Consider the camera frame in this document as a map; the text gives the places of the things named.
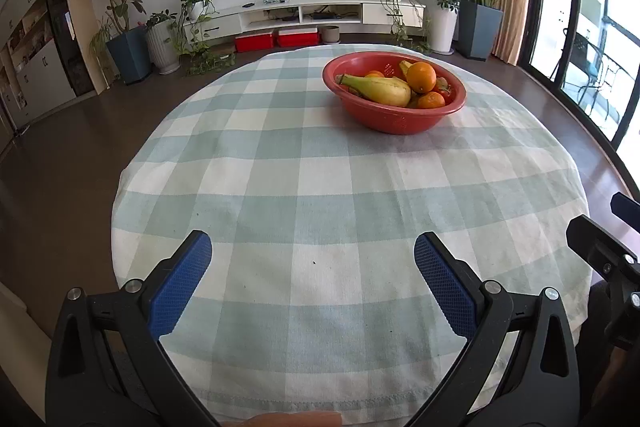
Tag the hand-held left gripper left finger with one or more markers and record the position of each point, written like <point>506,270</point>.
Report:
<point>180,287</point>

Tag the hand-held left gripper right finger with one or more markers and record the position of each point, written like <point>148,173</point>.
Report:
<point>445,287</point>

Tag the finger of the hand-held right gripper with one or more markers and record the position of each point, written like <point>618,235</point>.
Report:
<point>627,207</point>
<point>590,239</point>

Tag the red plastic bowl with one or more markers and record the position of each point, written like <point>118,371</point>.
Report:
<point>395,122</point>

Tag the orange tangerine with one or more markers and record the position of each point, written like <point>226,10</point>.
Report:
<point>421,77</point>
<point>431,101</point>
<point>373,74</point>

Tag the spotted yellow banana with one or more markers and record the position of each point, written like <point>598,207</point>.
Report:
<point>385,91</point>

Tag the smooth yellow banana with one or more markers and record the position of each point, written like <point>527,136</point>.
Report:
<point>405,68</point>

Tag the person's left hand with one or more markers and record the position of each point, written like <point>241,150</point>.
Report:
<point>295,420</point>

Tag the person's leg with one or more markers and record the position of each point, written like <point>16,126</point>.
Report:
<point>592,387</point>

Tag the black balcony table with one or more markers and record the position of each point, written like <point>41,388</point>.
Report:
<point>612,72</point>

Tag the black balcony chair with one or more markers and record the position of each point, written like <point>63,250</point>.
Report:
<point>580,62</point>

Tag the green white checked tablecloth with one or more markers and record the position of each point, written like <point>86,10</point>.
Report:
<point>300,182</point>

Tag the low wooden stand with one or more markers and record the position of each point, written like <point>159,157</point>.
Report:
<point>222,53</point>

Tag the plant in white ribbed pot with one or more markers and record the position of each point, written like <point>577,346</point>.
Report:
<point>162,49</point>

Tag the dark tall panel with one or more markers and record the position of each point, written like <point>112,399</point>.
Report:
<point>75,67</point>

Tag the red storage box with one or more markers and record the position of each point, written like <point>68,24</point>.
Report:
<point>254,43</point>
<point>298,38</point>

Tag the small tree in white pot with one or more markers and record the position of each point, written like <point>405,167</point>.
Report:
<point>442,27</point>

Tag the empty grey flower pot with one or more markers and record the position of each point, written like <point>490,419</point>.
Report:
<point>330,35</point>

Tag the white television cabinet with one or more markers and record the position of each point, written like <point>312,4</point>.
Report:
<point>390,12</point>

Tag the black media device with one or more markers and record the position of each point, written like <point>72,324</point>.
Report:
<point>325,15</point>

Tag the white wall cabinet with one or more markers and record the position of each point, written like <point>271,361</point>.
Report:
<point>40,82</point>

